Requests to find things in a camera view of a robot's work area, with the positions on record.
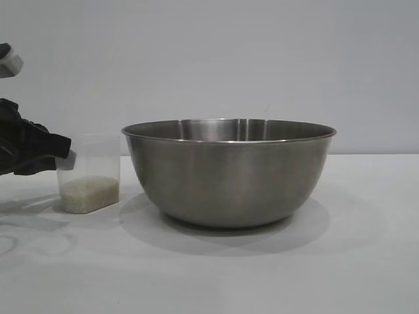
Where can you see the stainless steel mixing bowl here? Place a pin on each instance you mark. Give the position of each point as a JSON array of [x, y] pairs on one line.
[[229, 176]]

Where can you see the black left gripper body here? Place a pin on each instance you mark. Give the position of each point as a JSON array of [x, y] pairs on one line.
[[8, 137]]

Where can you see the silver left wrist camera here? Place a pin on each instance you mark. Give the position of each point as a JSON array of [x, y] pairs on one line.
[[11, 63]]

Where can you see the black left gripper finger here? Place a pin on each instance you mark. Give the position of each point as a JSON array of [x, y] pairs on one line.
[[36, 166], [46, 144]]

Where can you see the clear plastic measuring cup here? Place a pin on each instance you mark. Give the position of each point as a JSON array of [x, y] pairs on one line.
[[95, 160]]

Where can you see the white rice grains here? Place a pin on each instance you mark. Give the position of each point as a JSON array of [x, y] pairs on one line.
[[90, 194]]

